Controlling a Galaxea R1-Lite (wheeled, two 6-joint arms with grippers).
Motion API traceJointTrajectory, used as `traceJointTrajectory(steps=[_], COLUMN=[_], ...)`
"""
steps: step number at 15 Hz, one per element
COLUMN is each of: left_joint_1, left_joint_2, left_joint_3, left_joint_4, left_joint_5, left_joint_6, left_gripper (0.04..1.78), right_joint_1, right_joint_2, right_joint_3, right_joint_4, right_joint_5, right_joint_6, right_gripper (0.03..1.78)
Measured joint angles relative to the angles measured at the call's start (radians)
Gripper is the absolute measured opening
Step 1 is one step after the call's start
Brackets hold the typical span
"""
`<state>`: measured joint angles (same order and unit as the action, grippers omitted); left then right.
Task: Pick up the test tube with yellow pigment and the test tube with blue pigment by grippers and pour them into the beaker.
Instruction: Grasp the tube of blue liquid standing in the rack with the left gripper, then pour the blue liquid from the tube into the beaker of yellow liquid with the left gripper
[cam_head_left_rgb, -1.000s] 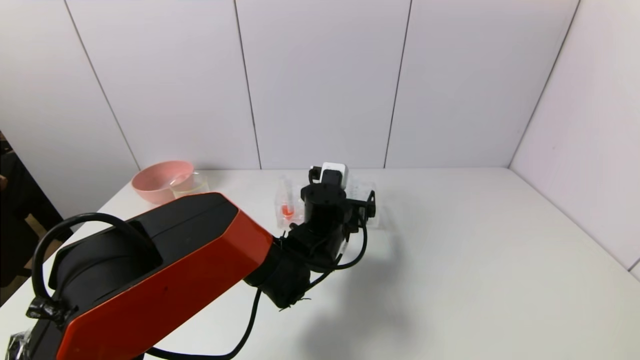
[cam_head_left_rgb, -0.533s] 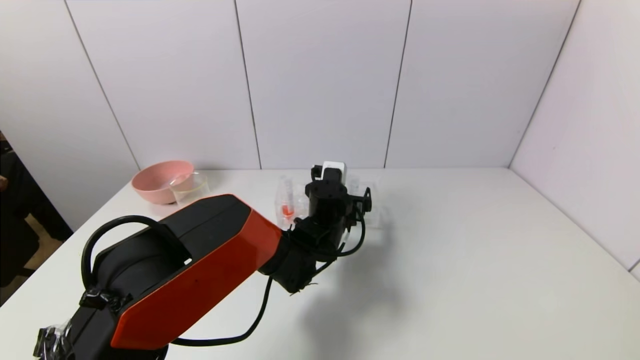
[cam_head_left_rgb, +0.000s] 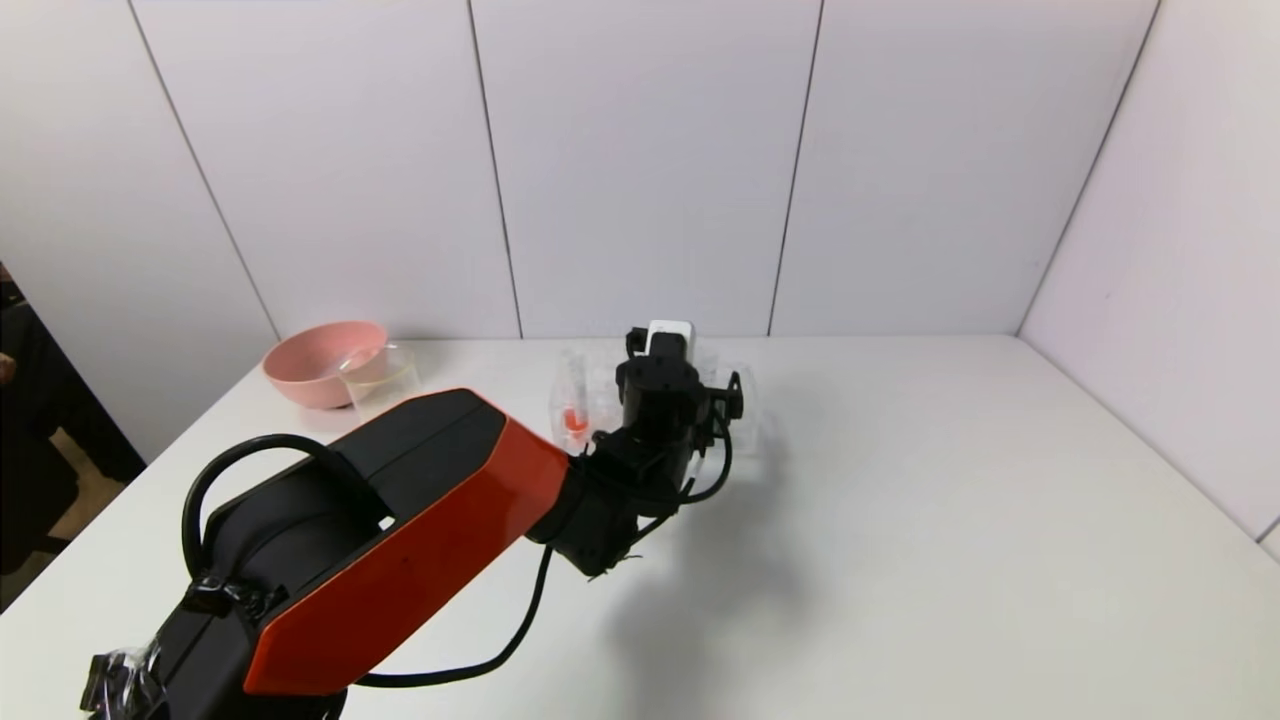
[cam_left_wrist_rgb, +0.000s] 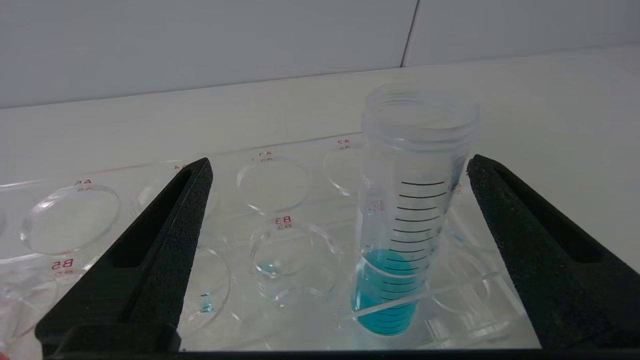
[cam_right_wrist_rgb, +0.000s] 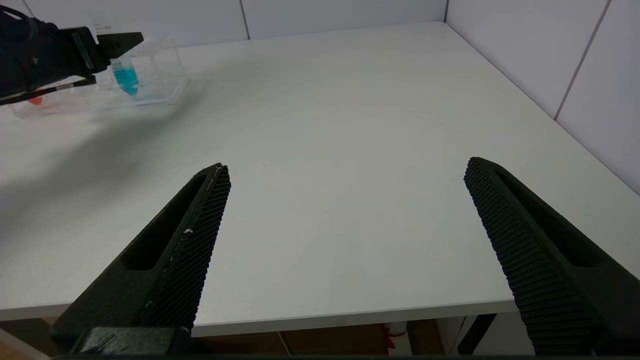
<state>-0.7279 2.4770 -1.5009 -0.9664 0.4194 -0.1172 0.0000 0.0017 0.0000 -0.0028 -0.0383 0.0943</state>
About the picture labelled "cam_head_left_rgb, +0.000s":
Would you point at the clear plastic test tube rack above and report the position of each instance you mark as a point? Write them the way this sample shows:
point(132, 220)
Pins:
point(600, 395)

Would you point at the black furniture beside table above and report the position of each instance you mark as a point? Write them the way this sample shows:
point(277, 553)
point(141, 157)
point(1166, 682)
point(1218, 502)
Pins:
point(35, 450)

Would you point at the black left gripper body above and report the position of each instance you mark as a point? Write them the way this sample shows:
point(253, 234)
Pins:
point(660, 405)

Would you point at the black and orange left arm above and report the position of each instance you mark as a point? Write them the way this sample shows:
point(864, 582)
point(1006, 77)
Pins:
point(400, 540)

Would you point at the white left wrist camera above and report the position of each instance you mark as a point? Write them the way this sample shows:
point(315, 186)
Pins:
point(670, 330)

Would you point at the pink bowl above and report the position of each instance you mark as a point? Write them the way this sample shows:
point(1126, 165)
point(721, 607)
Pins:
point(315, 365)

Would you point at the clear glass beaker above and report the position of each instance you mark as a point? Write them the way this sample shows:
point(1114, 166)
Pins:
point(380, 385)

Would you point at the test tube with red pigment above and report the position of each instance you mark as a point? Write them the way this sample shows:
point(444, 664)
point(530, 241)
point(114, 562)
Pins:
point(574, 420)

